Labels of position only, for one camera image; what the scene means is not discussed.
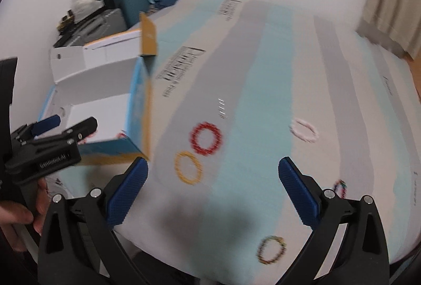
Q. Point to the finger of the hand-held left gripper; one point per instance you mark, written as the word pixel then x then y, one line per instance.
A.
pixel 49 123
pixel 75 132

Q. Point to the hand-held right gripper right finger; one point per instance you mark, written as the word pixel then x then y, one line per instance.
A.
pixel 299 194

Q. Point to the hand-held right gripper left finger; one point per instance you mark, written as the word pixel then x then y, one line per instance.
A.
pixel 126 194

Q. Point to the white cardboard box blue trim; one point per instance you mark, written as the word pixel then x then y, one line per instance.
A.
pixel 98 100

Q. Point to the person's left hand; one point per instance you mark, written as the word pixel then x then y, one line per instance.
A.
pixel 14 216

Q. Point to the grey hard suitcase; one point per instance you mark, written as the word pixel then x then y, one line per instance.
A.
pixel 98 25

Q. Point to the white plastic bag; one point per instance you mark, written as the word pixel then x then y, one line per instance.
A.
pixel 84 5

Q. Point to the teal hard suitcase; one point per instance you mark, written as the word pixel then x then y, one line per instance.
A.
pixel 126 2

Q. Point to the beige curtain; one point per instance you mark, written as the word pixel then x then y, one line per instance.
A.
pixel 391 8

